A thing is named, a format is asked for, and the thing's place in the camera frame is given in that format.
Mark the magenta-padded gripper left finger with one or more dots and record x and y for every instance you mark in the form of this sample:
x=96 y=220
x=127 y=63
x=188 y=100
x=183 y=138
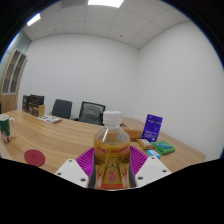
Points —
x=83 y=160

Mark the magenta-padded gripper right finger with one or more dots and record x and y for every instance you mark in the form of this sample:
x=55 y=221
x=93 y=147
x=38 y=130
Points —
x=141 y=161

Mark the orange drink bottle white cap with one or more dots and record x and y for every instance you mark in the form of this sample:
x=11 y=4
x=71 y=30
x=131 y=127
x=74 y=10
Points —
x=111 y=150

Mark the small blue pack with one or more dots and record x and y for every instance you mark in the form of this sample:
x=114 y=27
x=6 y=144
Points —
x=153 y=153

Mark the tan flat pack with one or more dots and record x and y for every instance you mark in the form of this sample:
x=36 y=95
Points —
x=144 y=144

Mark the green flat pack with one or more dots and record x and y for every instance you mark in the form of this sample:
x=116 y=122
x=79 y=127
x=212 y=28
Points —
x=163 y=147

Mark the purple upright box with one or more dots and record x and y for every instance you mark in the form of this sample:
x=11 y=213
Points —
x=152 y=127

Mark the black mesh office chair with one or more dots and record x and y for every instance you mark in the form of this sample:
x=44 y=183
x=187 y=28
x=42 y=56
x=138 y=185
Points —
x=90 y=113

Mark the flat round red coaster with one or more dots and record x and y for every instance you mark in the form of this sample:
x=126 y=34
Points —
x=34 y=157

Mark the white and green booklet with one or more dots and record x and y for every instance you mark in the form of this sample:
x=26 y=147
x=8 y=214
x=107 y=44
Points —
x=49 y=118

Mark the dark grey office chair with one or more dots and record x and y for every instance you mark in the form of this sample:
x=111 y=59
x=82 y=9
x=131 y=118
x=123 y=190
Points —
x=61 y=108

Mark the brown and black carton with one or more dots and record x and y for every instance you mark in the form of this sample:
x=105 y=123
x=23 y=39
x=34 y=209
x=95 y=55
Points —
x=36 y=109

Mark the black flat carton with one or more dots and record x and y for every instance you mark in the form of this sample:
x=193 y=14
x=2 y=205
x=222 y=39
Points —
x=36 y=99

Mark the tall dark carton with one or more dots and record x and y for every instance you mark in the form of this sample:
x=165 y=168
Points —
x=24 y=102

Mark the green and white mug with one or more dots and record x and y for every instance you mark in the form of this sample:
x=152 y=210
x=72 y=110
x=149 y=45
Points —
x=5 y=128

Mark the wooden glass-door cabinet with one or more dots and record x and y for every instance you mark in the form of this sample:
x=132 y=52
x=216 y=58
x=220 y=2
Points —
x=11 y=78

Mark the small square ceiling light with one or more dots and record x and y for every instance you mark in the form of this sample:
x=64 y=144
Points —
x=33 y=19

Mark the large square ceiling light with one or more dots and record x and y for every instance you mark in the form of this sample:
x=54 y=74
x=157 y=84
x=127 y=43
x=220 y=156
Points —
x=105 y=2

